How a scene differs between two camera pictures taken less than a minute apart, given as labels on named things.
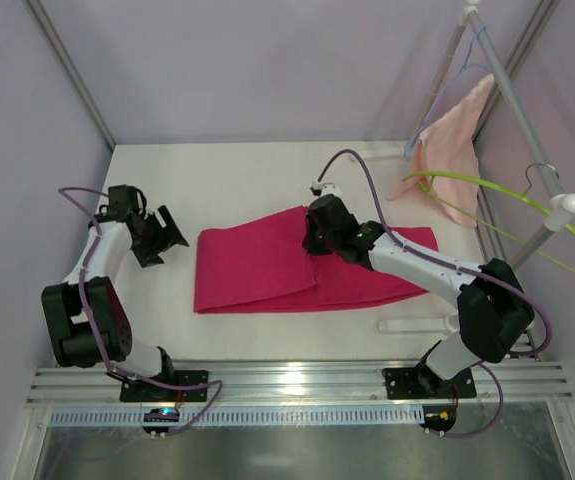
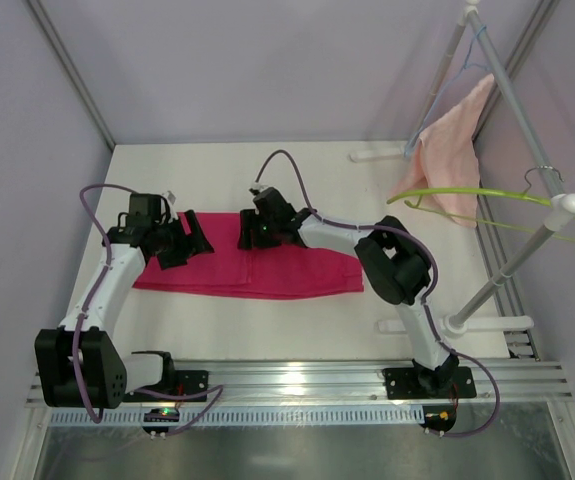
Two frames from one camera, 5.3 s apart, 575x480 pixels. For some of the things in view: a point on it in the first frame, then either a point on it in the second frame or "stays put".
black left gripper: x=154 y=235 to x=182 y=244
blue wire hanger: x=467 y=65 stays put
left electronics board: x=160 y=415 stays put
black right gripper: x=318 y=236 to x=256 y=231
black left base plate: x=137 y=391 stays put
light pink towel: x=447 y=147 stays put
